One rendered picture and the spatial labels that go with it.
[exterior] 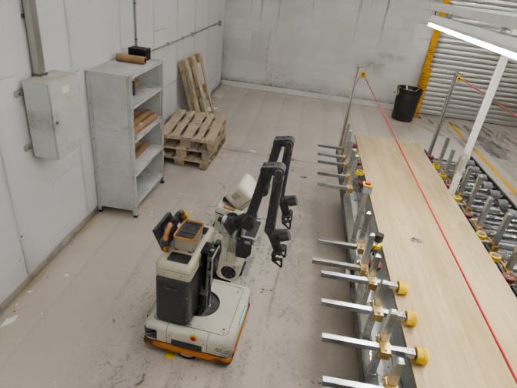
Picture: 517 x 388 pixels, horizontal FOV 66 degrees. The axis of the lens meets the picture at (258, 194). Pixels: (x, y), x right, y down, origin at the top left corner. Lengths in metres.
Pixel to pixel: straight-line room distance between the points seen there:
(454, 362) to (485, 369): 0.15
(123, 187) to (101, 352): 1.86
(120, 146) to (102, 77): 0.69
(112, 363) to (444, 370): 2.14
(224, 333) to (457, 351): 1.48
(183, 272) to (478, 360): 1.73
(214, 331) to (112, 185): 2.20
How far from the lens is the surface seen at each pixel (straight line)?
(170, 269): 2.67
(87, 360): 3.26
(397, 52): 10.21
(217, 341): 2.94
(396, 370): 1.98
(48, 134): 3.46
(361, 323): 2.64
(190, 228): 2.82
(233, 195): 2.41
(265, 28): 10.03
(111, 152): 4.36
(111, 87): 4.11
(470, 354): 2.48
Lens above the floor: 2.50
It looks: 29 degrees down
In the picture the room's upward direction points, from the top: 7 degrees clockwise
